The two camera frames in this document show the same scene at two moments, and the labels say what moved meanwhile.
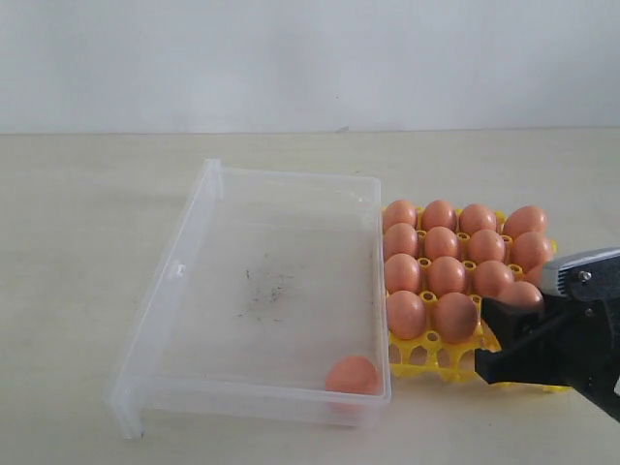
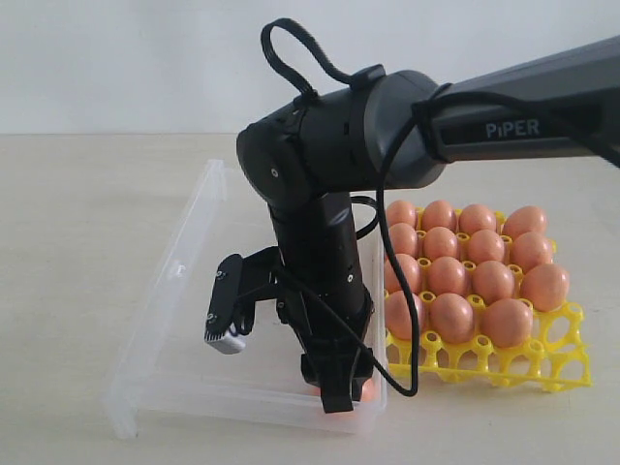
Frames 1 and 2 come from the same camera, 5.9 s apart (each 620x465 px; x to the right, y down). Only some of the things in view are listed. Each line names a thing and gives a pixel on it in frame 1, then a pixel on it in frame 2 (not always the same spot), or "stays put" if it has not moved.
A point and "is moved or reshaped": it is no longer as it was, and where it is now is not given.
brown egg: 406,314 stays put
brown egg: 522,294 is moved or reshaped
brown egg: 454,317 stays put
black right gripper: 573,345 → 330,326
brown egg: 398,211 stays put
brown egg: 400,238 stays put
